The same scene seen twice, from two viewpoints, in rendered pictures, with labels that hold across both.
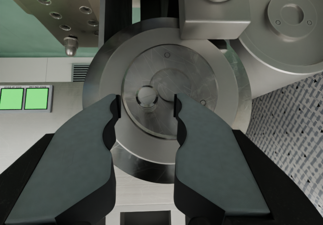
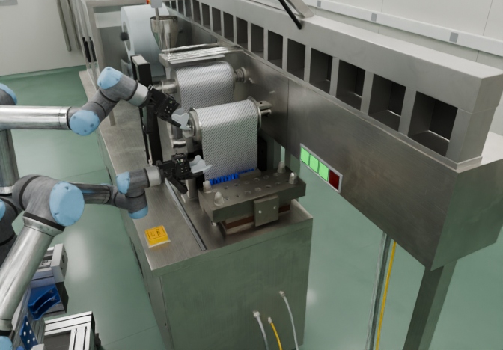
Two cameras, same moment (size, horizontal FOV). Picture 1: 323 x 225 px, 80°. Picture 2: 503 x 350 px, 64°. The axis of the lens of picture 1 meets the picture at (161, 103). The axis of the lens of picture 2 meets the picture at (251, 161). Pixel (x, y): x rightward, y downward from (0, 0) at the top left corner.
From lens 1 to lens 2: 1.54 m
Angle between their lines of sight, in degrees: 61
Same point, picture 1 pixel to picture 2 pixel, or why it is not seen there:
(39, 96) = (303, 156)
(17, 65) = not seen: outside the picture
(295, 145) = (200, 95)
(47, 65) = not seen: outside the picture
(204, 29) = (186, 134)
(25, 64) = not seen: outside the picture
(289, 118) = (203, 102)
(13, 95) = (313, 164)
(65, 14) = (264, 184)
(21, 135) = (312, 137)
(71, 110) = (295, 139)
